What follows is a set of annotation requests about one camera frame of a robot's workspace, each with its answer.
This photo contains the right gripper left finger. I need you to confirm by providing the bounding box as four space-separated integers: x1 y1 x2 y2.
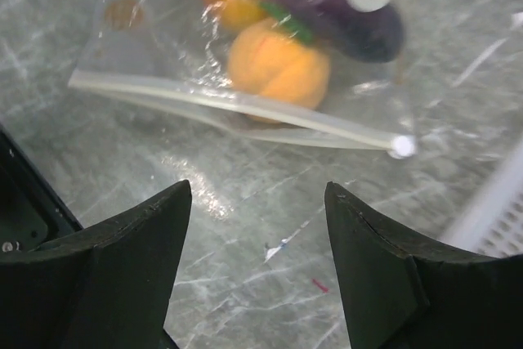
1 181 192 348

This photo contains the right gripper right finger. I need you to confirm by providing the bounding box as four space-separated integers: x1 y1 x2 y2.
324 182 522 349

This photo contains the purple fake eggplant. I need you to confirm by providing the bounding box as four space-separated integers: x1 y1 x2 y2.
244 0 407 65

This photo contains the polka dot zip bag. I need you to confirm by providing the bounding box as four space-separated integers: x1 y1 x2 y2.
69 0 417 159

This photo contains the orange fake peach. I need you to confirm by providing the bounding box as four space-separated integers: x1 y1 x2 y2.
226 18 331 110

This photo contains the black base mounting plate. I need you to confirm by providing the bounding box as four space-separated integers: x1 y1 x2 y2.
1 128 83 253

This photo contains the flat white perforated basket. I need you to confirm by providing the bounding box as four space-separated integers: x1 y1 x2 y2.
440 142 522 257

